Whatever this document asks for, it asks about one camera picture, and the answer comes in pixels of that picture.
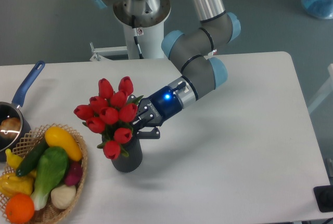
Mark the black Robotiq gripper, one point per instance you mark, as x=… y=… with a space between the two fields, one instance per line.
x=153 y=111

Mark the red tulip bouquet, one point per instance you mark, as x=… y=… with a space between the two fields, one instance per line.
x=110 y=114

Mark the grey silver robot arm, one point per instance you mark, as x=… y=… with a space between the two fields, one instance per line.
x=189 y=53

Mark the dark grey ribbed vase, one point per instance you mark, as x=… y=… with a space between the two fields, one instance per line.
x=124 y=157

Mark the purple red onion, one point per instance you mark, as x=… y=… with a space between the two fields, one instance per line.
x=74 y=174

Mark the yellow squash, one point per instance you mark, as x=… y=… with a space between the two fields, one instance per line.
x=56 y=136

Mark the green bok choy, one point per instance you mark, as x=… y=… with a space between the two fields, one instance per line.
x=51 y=169

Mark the white garlic bulb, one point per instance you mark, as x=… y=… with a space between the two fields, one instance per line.
x=63 y=196

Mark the green cucumber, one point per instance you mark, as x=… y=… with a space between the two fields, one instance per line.
x=30 y=162

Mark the brown bread roll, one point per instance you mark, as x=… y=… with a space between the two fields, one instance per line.
x=10 y=128

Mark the yellow banana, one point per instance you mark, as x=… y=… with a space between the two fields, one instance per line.
x=13 y=160

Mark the yellow bumpy gourd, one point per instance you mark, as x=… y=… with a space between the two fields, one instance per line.
x=12 y=185

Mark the orange fruit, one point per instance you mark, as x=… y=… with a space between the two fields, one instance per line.
x=19 y=208

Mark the black device at edge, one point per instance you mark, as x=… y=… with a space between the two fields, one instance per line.
x=323 y=195

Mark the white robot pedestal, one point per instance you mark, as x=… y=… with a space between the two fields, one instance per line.
x=143 y=26

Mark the blue handled saucepan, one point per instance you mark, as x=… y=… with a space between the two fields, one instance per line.
x=12 y=109

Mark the white frame at right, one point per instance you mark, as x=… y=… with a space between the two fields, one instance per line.
x=323 y=92

